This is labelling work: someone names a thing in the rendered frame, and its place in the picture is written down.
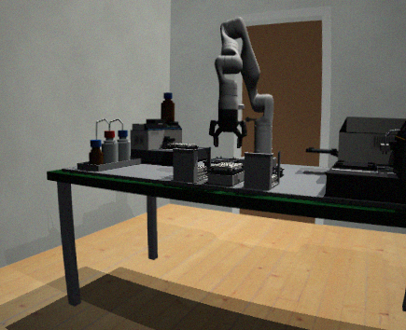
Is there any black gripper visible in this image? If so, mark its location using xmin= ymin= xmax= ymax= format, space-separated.
xmin=209 ymin=109 xmax=247 ymax=148

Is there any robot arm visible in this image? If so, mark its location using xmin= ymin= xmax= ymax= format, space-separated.
xmin=215 ymin=17 xmax=273 ymax=154

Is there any brown glass bottle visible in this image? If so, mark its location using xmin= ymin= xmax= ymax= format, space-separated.
xmin=89 ymin=153 xmax=104 ymax=165
xmin=161 ymin=103 xmax=175 ymax=121

